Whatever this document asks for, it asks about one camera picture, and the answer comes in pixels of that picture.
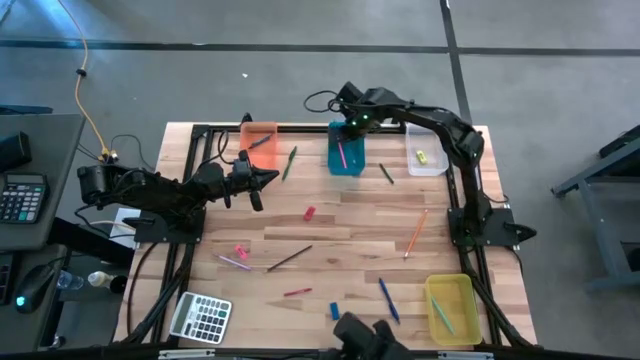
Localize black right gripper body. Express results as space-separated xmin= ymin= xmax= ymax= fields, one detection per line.
xmin=341 ymin=102 xmax=377 ymax=130

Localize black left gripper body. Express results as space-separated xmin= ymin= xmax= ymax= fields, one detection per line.
xmin=221 ymin=171 xmax=255 ymax=209

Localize orange translucent plastic bin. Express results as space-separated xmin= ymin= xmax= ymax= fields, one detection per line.
xmin=238 ymin=121 xmax=279 ymax=171

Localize green pen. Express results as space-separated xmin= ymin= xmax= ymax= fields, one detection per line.
xmin=280 ymin=145 xmax=299 ymax=182

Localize dark purple crayon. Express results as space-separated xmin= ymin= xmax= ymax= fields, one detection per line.
xmin=247 ymin=133 xmax=274 ymax=151

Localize blue plastic bin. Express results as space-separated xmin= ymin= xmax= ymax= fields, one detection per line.
xmin=327 ymin=121 xmax=367 ymax=177

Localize purple pen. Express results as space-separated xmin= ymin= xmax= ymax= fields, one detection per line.
xmin=214 ymin=253 xmax=253 ymax=273

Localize dark green pencil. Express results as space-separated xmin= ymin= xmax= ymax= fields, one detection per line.
xmin=265 ymin=244 xmax=314 ymax=274

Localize orange pencil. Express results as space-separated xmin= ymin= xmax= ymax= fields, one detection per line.
xmin=403 ymin=208 xmax=430 ymax=260

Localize blue pen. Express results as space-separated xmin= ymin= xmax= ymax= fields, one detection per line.
xmin=377 ymin=277 xmax=402 ymax=325

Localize teal pen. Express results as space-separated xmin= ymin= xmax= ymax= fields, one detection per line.
xmin=430 ymin=295 xmax=457 ymax=336

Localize clear plastic bin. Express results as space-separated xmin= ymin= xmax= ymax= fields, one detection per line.
xmin=404 ymin=122 xmax=450 ymax=178

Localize white paper sheet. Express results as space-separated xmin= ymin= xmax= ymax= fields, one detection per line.
xmin=107 ymin=206 xmax=144 ymax=250

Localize white calculator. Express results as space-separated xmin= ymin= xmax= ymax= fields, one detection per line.
xmin=168 ymin=291 xmax=234 ymax=346

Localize white bottle black cap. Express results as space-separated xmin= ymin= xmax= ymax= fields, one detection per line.
xmin=87 ymin=270 xmax=130 ymax=295

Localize grey desk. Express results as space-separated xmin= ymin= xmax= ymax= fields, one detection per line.
xmin=0 ymin=112 xmax=87 ymax=252

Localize clear water bottle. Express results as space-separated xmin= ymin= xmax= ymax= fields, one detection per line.
xmin=55 ymin=269 xmax=85 ymax=292

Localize yellow translucent plastic bin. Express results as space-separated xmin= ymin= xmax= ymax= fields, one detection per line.
xmin=423 ymin=272 xmax=483 ymax=347

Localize black calculator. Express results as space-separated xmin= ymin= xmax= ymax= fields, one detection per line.
xmin=0 ymin=172 xmax=50 ymax=225

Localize black box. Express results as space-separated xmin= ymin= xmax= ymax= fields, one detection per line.
xmin=0 ymin=130 xmax=33 ymax=174

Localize black computer mouse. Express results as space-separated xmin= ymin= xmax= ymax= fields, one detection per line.
xmin=13 ymin=263 xmax=57 ymax=315

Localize blue grey metal cart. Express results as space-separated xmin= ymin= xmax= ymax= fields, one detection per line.
xmin=551 ymin=124 xmax=640 ymax=292

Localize black keyboard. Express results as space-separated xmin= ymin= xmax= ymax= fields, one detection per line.
xmin=0 ymin=251 xmax=15 ymax=306

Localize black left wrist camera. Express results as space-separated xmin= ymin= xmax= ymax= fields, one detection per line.
xmin=234 ymin=148 xmax=252 ymax=182

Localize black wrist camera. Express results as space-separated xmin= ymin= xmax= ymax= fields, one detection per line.
xmin=335 ymin=81 xmax=365 ymax=106
xmin=234 ymin=148 xmax=252 ymax=182

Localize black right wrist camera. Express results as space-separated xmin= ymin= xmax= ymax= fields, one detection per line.
xmin=335 ymin=81 xmax=365 ymax=106

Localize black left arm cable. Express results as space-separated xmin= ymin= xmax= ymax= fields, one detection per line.
xmin=197 ymin=129 xmax=251 ymax=174

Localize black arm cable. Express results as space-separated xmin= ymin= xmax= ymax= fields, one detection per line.
xmin=197 ymin=129 xmax=251 ymax=174
xmin=302 ymin=89 xmax=346 ymax=114

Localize black aluminium table frame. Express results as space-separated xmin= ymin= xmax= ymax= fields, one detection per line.
xmin=112 ymin=122 xmax=539 ymax=360

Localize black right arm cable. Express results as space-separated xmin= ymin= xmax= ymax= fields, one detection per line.
xmin=302 ymin=89 xmax=346 ymax=114

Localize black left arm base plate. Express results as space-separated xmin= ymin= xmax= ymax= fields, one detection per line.
xmin=133 ymin=207 xmax=207 ymax=245

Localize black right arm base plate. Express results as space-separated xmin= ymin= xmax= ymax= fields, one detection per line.
xmin=447 ymin=206 xmax=522 ymax=248

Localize silver frame bracket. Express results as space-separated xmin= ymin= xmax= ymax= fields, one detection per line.
xmin=437 ymin=351 xmax=495 ymax=360
xmin=157 ymin=349 xmax=217 ymax=360

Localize yellow cable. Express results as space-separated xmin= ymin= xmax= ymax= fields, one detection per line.
xmin=56 ymin=0 xmax=117 ymax=164

